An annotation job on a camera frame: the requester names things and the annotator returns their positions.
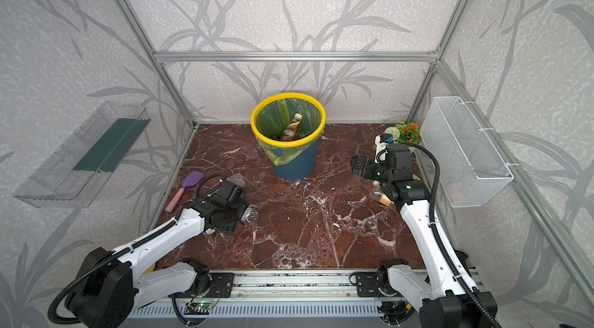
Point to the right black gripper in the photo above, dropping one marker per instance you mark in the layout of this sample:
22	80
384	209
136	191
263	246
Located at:
368	164

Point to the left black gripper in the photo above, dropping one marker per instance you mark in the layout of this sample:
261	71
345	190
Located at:
241	204

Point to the pepsi blue label bottle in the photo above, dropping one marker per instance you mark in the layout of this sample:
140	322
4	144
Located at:
250	216

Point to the orange label orange cap bottle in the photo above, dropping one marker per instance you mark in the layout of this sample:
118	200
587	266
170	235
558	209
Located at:
381	198

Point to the clear crushed bottle white cap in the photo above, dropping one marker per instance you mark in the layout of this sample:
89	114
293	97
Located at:
237	179

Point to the brown tea bottle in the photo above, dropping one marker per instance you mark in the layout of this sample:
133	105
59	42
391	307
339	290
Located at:
291	131

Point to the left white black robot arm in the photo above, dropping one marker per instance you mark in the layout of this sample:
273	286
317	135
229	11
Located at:
112	284

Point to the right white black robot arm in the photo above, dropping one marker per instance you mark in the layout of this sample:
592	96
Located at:
449	297

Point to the blue bin yellow rim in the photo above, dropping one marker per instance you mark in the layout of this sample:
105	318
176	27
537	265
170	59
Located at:
299	168

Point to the green plastic bin liner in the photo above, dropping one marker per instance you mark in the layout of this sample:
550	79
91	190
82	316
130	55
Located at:
273	115

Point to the potted artificial flower plant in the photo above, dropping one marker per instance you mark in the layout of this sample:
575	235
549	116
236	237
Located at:
405	132

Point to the purple pink silicone spatula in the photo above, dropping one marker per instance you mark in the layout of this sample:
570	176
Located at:
191	180

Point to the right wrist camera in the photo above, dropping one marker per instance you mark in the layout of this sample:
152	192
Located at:
381	146

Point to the white wire mesh basket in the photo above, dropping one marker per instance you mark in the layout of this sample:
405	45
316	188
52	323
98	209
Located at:
472	170

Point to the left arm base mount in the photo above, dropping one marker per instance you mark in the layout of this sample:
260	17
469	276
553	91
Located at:
224	280

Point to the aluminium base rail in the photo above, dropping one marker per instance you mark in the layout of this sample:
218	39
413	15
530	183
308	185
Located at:
297	286

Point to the left circuit board with wires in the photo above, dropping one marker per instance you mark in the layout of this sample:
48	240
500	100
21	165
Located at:
203	303

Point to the circuit board with wires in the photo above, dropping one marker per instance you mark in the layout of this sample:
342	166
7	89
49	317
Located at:
203	303
394	314

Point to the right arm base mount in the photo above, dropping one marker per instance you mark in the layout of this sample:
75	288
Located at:
370	284

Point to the right circuit board with wires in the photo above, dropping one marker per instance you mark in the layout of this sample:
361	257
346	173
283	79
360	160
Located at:
394	314

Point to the clear acrylic wall shelf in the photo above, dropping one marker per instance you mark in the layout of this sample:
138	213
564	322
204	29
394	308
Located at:
76	173

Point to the aluminium frame crossbar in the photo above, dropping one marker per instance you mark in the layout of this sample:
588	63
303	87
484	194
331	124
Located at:
286	56

